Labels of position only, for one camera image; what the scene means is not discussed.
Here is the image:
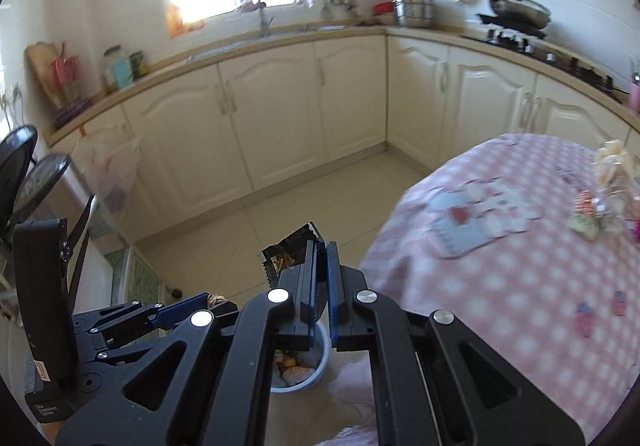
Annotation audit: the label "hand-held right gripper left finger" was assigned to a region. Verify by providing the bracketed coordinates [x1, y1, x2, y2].
[55, 240, 328, 446]

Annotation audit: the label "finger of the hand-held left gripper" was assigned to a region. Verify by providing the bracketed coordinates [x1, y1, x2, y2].
[90, 293, 211, 334]
[97, 321, 191, 362]

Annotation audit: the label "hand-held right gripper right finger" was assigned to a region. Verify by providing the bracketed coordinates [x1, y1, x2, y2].
[326, 241, 586, 446]

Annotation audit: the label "black snack wrapper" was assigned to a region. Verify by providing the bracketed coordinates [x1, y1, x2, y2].
[261, 221, 321, 287]

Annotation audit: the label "small brown scrap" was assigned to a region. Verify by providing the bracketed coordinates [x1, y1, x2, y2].
[206, 293, 239, 313]

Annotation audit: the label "white blue trash bin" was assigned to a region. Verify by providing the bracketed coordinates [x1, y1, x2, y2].
[270, 321, 332, 394]

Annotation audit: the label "green patterned panel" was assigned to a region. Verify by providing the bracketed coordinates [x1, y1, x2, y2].
[105, 249, 166, 307]

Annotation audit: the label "blue white flat packet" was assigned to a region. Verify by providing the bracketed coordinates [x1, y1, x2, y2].
[429, 176, 543, 259]

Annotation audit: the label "hanging clear plastic bag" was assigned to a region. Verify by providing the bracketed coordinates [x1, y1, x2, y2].
[80, 123, 143, 222]

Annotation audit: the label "pink checkered tablecloth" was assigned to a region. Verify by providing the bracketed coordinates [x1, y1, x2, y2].
[360, 132, 640, 446]

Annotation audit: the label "cream lower cabinets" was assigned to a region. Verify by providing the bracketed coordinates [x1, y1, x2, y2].
[47, 34, 640, 247]

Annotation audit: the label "purple cloth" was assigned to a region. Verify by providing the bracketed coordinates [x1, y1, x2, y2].
[52, 96, 96, 129]

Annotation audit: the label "red net bag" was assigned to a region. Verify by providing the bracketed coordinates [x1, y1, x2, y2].
[50, 54, 81, 97]

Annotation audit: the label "wooden cutting board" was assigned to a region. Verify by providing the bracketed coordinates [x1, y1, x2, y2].
[25, 41, 81, 110]

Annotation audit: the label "beige kitchen countertop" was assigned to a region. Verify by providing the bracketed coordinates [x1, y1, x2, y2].
[42, 19, 640, 147]

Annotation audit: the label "steel kitchen sink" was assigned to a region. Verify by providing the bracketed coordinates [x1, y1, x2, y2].
[190, 24, 346, 62]

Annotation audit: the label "red snack packet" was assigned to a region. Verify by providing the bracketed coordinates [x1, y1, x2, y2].
[567, 190, 601, 242]

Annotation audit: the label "steel kitchen faucet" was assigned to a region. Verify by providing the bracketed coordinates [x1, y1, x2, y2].
[232, 0, 273, 37]

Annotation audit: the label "steel steamer pot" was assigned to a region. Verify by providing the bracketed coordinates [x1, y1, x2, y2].
[392, 0, 435, 28]

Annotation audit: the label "orange packet at window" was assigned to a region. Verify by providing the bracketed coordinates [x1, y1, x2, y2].
[167, 4, 206, 38]

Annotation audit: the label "clear bag with cream knot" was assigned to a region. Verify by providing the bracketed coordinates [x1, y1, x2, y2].
[592, 140, 640, 232]

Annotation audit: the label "black induction cooker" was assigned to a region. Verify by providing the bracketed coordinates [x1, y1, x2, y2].
[475, 14, 548, 38]

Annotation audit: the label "black gas hob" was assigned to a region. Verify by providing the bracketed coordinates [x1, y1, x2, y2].
[462, 26, 628, 94]

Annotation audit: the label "steel wok with lid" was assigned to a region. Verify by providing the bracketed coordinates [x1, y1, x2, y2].
[457, 0, 552, 28]

